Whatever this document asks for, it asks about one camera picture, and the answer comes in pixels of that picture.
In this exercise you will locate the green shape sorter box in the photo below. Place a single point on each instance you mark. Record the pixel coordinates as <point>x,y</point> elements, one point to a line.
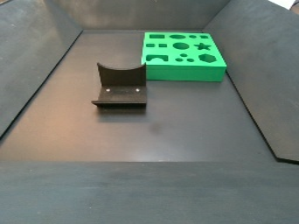
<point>182,56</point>

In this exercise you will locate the black curved holder stand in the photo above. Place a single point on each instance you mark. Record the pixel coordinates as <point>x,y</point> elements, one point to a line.
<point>122,86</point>

